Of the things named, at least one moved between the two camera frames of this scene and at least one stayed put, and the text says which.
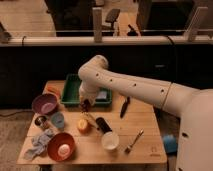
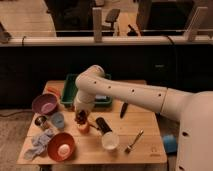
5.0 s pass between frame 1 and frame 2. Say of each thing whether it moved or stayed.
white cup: stayed
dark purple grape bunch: moved
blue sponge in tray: stayed
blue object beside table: stayed
